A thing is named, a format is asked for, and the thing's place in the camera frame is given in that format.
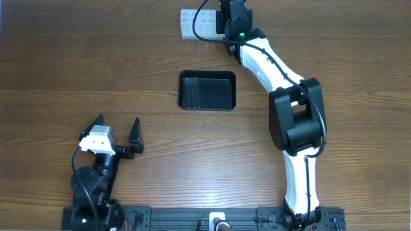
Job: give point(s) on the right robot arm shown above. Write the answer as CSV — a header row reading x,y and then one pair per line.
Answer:
x,y
298,128

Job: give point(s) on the mounting rail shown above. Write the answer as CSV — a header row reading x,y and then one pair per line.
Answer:
x,y
186,218

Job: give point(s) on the white test tube rack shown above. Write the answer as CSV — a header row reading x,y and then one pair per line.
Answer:
x,y
200,27

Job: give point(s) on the black tray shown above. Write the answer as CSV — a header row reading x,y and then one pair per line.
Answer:
x,y
218,93

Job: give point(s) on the clear test tube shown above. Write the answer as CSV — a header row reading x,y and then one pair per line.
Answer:
x,y
193,93
190,93
197,93
186,93

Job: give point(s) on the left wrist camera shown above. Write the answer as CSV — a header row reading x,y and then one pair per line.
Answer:
x,y
98,141

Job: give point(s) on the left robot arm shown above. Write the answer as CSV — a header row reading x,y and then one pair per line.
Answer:
x,y
106,167

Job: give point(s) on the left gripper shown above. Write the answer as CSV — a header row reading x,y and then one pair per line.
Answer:
x,y
123,151

